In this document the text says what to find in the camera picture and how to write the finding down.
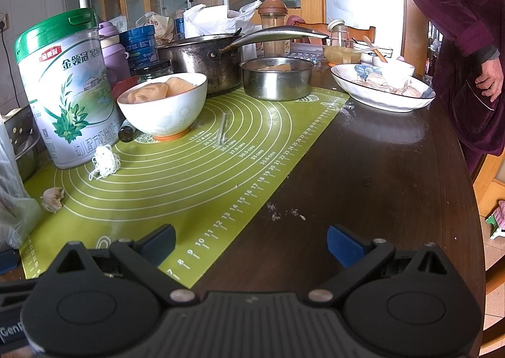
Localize white green milk powder can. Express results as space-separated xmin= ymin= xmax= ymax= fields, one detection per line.
xmin=15 ymin=8 xmax=121 ymax=170

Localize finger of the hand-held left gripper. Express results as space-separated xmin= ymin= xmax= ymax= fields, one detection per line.
xmin=0 ymin=248 xmax=21 ymax=274

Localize clear plastic tray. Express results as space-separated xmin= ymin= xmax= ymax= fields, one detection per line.
xmin=289 ymin=42 xmax=328 ymax=63

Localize red plastic piece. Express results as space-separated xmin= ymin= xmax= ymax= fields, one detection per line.
xmin=111 ymin=79 xmax=140 ymax=102

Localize blue round can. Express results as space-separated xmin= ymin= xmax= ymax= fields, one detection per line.
xmin=119 ymin=25 xmax=157 ymax=71

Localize clear plastic bag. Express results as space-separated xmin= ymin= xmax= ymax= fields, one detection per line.
xmin=0 ymin=117 xmax=43 ymax=250

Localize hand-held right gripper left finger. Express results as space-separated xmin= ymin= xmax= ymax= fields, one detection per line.
xmin=50 ymin=224 xmax=199 ymax=307

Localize small glass bottle white cap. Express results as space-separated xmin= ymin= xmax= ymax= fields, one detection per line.
xmin=327 ymin=19 xmax=353 ymax=48

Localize small dark bottle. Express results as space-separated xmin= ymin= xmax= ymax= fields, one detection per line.
xmin=118 ymin=119 xmax=137 ymax=144

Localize small white bowl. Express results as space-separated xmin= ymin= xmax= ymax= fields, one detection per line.
xmin=372 ymin=55 xmax=416 ymax=80

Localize green stool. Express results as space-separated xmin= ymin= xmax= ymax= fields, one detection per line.
xmin=484 ymin=200 xmax=505 ymax=241

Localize pale food slices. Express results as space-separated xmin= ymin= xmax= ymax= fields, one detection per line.
xmin=127 ymin=78 xmax=199 ymax=105
xmin=250 ymin=59 xmax=293 ymax=72

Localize purple thermos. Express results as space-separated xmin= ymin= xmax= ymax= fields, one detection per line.
xmin=98 ymin=21 xmax=131 ymax=88

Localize perforated steel basket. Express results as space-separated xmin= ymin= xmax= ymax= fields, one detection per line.
xmin=0 ymin=104 xmax=40 ymax=182

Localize steel pot with long handle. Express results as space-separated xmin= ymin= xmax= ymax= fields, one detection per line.
xmin=156 ymin=26 xmax=330 ymax=97

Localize oval plate with blue pattern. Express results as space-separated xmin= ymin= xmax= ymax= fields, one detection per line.
xmin=330 ymin=63 xmax=436 ymax=113

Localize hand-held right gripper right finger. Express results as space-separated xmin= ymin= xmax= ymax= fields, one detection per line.
xmin=307 ymin=225 xmax=454 ymax=307

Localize yellow translucent bowl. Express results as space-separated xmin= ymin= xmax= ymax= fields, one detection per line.
xmin=323 ymin=45 xmax=363 ymax=66

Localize brown baby bottle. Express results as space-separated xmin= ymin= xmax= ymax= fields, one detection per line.
xmin=258 ymin=0 xmax=288 ymax=58

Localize crumpled printed snack bag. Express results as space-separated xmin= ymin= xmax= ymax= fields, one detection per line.
xmin=136 ymin=11 xmax=175 ymax=46

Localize round steel tin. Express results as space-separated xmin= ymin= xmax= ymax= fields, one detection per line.
xmin=240 ymin=57 xmax=316 ymax=102

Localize blue rimmed white bowl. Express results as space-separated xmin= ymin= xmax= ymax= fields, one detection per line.
xmin=352 ymin=39 xmax=394 ymax=64

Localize orange handled spoon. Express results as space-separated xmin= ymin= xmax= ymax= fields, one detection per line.
xmin=362 ymin=35 xmax=389 ymax=64

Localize white bowl with orange foot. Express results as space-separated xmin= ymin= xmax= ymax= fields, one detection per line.
xmin=117 ymin=73 xmax=208 ymax=141

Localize white string bundle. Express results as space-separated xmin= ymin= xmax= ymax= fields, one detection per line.
xmin=89 ymin=144 xmax=122 ymax=181

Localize pale food pieces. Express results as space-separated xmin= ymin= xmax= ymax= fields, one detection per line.
xmin=353 ymin=66 xmax=424 ymax=98

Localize pale garlic piece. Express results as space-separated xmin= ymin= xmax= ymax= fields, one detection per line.
xmin=41 ymin=187 xmax=65 ymax=213

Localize green silicone baking mat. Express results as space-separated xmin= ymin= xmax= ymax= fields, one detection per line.
xmin=20 ymin=87 xmax=351 ymax=289

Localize glass jar with dark lid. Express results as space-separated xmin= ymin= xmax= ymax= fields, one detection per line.
xmin=132 ymin=60 xmax=175 ymax=85

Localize white plastic bag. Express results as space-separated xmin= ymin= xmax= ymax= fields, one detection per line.
xmin=183 ymin=0 xmax=263 ymax=61

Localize wall socket with cable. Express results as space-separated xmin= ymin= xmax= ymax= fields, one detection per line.
xmin=0 ymin=13 xmax=12 ymax=67

